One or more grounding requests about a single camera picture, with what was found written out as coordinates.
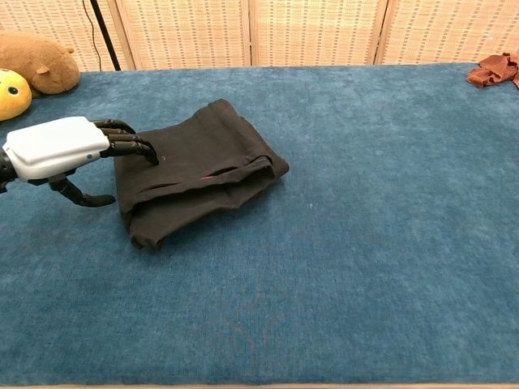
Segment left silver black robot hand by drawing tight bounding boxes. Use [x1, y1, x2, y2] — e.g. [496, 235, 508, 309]
[0, 116, 160, 207]

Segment brown capybara plush toy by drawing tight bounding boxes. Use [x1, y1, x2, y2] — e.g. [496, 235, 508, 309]
[0, 31, 81, 98]

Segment thin black hanging cable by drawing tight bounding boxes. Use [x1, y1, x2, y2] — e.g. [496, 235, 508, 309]
[82, 0, 102, 72]

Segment blue table cloth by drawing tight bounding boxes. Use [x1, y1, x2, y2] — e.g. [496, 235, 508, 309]
[0, 61, 519, 386]

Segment black tripod stand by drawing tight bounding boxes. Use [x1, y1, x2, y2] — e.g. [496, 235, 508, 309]
[89, 0, 122, 72]

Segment bamboo folding screen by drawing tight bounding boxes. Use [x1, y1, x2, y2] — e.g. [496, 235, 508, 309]
[0, 0, 519, 73]

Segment rust brown crumpled cloth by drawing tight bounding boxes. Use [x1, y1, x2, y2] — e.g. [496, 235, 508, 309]
[465, 52, 519, 89]

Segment yellow plush toy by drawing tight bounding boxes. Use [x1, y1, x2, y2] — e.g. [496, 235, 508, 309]
[0, 67, 32, 122]

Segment black trousers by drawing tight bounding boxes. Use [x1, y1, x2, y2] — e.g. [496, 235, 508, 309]
[113, 99, 290, 250]

